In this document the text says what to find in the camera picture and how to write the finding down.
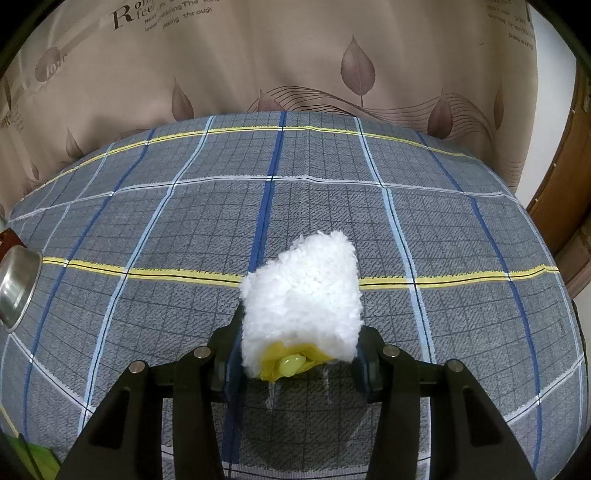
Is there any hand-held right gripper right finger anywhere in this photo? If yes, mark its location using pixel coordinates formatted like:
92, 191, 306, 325
352, 325, 539, 480

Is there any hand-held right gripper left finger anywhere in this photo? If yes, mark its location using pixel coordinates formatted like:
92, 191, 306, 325
55, 305, 247, 480

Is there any fluffy white yellow mitt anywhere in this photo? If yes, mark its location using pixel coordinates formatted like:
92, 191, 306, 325
239, 231, 363, 383

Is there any red tin box gold inside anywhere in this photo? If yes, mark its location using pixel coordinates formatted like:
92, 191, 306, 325
0, 228, 21, 259

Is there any grey plaid blanket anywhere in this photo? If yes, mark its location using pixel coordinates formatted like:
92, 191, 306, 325
0, 111, 585, 480

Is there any green packet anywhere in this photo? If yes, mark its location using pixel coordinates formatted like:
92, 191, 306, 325
0, 431, 61, 480

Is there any steel bowl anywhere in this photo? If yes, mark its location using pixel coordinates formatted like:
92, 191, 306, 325
0, 244, 43, 332

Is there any wooden door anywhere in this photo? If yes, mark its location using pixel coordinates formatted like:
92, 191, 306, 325
526, 60, 591, 301

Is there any beige leaf print curtain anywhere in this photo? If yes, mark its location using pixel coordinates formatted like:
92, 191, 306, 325
0, 0, 539, 217

